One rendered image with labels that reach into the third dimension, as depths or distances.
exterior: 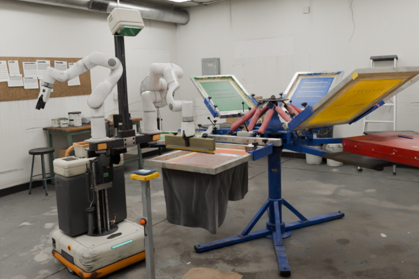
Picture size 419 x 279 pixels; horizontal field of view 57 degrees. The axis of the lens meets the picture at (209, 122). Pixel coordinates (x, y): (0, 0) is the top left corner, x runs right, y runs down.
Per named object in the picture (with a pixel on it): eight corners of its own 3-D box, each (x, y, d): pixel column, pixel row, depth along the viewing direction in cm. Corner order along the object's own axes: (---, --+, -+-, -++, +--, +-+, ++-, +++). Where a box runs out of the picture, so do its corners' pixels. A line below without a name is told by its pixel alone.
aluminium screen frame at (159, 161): (214, 174, 236) (214, 168, 235) (144, 165, 269) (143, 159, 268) (271, 151, 300) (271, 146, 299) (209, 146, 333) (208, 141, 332)
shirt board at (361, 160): (415, 170, 259) (415, 158, 258) (371, 179, 242) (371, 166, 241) (291, 143, 380) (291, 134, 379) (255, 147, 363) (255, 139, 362)
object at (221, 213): (217, 233, 253) (215, 170, 248) (212, 232, 255) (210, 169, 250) (251, 212, 291) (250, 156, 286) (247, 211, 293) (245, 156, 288)
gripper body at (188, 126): (187, 118, 266) (188, 134, 268) (178, 119, 258) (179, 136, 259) (196, 118, 262) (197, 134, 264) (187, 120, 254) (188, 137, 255)
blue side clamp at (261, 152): (254, 160, 275) (254, 151, 274) (247, 160, 277) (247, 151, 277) (272, 153, 299) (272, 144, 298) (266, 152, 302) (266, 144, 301)
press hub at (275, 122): (286, 244, 354) (284, 96, 339) (248, 235, 376) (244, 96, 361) (302, 230, 386) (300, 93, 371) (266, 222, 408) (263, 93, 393)
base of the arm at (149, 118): (137, 131, 305) (136, 111, 303) (150, 129, 313) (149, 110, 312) (148, 132, 294) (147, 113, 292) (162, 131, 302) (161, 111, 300)
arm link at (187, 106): (173, 100, 265) (184, 99, 271) (173, 115, 267) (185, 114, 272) (185, 101, 253) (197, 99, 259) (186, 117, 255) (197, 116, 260)
